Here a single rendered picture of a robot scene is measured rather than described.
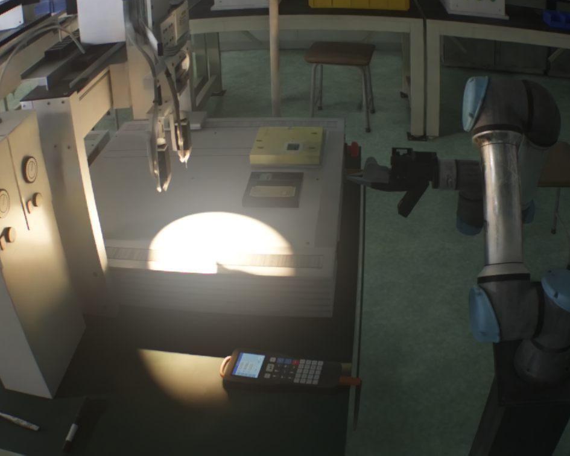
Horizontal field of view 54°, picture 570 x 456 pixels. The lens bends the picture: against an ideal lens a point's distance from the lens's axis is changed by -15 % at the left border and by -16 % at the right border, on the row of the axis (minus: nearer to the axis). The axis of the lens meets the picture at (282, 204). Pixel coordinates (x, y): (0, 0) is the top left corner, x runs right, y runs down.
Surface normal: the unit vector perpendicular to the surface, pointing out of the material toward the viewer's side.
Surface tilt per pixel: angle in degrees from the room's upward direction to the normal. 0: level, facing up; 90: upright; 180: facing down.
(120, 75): 90
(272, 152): 0
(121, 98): 90
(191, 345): 0
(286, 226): 0
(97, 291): 90
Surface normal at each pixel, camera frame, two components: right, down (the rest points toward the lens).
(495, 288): -0.64, -0.15
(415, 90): -0.11, 0.50
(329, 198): -0.05, -0.87
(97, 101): 0.99, 0.02
